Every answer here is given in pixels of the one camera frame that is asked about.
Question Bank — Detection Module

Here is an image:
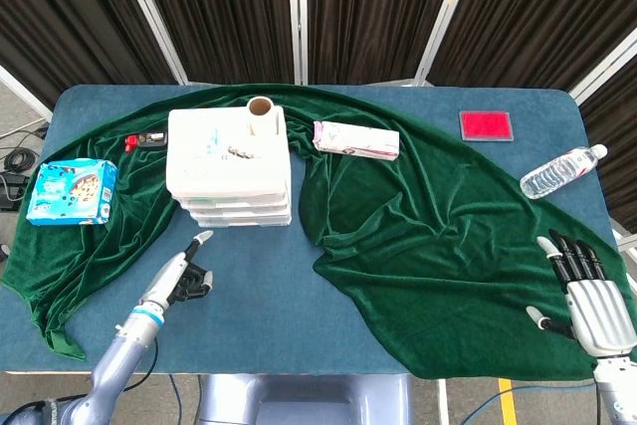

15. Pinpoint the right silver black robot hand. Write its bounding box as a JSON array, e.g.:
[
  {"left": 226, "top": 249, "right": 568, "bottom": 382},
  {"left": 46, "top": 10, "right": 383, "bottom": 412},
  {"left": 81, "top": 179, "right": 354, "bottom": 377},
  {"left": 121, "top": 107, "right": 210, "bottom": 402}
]
[{"left": 526, "top": 229, "right": 637, "bottom": 359}]

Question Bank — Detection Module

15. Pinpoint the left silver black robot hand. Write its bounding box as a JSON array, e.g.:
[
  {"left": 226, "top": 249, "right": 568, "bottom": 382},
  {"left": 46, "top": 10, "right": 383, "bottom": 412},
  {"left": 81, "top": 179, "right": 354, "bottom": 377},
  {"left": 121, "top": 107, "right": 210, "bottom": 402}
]
[{"left": 140, "top": 230, "right": 215, "bottom": 313}]

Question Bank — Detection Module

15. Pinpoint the white plastic drawer unit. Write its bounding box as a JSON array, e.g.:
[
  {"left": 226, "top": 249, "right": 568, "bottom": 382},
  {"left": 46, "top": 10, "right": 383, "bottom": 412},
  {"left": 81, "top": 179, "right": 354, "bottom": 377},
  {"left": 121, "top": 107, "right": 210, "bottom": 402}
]
[{"left": 166, "top": 106, "right": 294, "bottom": 220}]

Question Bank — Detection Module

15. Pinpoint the blue cookie package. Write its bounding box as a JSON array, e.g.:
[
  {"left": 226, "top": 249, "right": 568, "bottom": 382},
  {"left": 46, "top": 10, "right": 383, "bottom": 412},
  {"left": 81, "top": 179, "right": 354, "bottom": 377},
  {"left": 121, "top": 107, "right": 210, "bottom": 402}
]
[{"left": 25, "top": 158, "right": 118, "bottom": 226}]

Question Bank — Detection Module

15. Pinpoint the small red and black gadget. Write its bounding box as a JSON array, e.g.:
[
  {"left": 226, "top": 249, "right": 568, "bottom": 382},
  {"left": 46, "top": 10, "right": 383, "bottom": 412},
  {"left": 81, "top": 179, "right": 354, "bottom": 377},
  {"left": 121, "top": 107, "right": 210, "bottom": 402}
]
[{"left": 123, "top": 130, "right": 167, "bottom": 152}]

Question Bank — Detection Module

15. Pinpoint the small beaded trinket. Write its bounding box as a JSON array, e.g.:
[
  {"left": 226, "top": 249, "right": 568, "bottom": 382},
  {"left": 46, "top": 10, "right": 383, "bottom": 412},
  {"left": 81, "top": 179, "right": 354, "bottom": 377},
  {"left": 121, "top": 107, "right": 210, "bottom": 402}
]
[{"left": 227, "top": 144, "right": 261, "bottom": 160}]

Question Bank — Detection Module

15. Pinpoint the clear plastic water bottle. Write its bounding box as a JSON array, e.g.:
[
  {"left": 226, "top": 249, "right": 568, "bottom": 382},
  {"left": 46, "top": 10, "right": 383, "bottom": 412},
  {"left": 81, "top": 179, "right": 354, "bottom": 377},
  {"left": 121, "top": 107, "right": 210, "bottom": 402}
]
[{"left": 519, "top": 143, "right": 609, "bottom": 200}]

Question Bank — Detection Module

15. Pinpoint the white paper roll cardboard core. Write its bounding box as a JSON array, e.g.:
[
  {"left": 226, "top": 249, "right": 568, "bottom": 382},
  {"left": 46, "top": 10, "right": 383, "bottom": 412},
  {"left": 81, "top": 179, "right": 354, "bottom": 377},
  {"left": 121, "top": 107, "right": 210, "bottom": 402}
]
[{"left": 246, "top": 96, "right": 280, "bottom": 137}]

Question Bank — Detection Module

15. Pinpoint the grey robot torso base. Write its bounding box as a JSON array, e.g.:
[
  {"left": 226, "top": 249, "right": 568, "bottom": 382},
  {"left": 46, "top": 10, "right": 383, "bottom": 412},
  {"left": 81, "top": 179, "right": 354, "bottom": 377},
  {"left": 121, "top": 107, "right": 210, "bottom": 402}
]
[{"left": 196, "top": 373, "right": 414, "bottom": 425}]

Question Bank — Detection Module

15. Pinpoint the green velvet cloth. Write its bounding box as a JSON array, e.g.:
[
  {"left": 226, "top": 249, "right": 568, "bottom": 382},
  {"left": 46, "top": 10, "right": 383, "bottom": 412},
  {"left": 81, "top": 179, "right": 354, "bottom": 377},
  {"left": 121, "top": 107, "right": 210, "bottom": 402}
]
[{"left": 1, "top": 82, "right": 637, "bottom": 381}]

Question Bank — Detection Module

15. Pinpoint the pink white tissue pack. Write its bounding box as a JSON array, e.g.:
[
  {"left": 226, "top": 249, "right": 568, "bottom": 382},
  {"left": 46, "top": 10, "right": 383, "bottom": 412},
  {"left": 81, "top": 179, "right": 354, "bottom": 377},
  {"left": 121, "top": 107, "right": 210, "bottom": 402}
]
[{"left": 312, "top": 119, "right": 401, "bottom": 161}]

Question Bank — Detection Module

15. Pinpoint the white framed dark curtain screen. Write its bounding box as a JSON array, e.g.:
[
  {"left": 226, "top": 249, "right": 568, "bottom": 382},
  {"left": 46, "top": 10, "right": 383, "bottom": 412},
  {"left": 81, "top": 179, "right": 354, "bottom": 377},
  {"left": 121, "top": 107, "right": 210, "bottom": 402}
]
[{"left": 0, "top": 0, "right": 637, "bottom": 252}]

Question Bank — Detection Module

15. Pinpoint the blue floor cable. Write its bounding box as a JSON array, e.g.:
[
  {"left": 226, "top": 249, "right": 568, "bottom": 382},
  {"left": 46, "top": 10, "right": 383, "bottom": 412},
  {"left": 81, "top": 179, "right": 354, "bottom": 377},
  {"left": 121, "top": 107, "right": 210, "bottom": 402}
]
[{"left": 460, "top": 379, "right": 598, "bottom": 425}]

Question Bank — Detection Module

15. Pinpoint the black coiled floor cable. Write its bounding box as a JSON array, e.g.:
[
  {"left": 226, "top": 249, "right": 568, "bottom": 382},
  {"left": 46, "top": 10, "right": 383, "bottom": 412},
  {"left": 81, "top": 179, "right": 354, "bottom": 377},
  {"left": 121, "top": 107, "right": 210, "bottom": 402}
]
[{"left": 0, "top": 128, "right": 51, "bottom": 175}]

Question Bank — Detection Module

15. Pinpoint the red pad in grey frame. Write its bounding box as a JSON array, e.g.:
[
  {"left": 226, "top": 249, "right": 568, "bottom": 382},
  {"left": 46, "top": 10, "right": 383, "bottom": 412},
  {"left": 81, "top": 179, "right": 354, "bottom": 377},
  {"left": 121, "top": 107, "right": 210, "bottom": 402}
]
[{"left": 458, "top": 109, "right": 515, "bottom": 142}]

